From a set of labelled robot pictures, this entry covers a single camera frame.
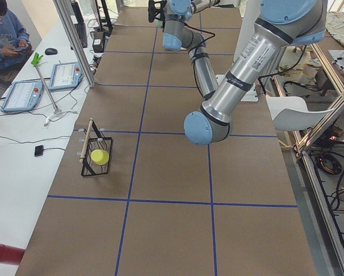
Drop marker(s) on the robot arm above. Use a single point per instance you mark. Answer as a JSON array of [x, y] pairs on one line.
[[279, 24], [178, 35]]

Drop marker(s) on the yellow cup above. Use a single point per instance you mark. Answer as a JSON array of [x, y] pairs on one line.
[[100, 156]]

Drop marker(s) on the black power adapter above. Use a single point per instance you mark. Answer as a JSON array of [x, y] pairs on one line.
[[98, 42]]

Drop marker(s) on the white chair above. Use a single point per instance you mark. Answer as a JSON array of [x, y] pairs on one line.
[[291, 113]]

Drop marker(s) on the far teach pendant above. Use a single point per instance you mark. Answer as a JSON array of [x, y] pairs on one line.
[[65, 76]]

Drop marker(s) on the teach pendant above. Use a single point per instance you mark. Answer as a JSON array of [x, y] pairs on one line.
[[22, 96], [65, 76]]

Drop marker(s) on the small black device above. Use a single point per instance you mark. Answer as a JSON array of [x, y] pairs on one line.
[[39, 150]]

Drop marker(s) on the black keyboard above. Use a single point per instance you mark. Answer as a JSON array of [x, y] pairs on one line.
[[81, 32]]

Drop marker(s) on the black computer mouse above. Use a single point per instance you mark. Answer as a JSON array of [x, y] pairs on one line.
[[51, 51]]

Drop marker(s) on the near teach pendant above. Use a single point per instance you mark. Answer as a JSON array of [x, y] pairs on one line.
[[22, 96]]

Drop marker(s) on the green clamp metal rod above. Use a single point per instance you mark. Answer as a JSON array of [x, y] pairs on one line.
[[35, 63]]

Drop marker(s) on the seated person blue sweater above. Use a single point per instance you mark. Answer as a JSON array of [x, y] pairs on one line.
[[15, 46]]

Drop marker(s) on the red tube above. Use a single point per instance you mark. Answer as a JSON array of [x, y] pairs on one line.
[[10, 255]]

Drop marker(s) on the black wire cup rack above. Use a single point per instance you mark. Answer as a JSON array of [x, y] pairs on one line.
[[97, 140]]

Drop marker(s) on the wooden rack handle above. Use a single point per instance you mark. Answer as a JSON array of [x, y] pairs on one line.
[[82, 156]]

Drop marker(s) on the aluminium frame post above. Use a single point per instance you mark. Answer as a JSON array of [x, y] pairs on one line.
[[65, 17]]

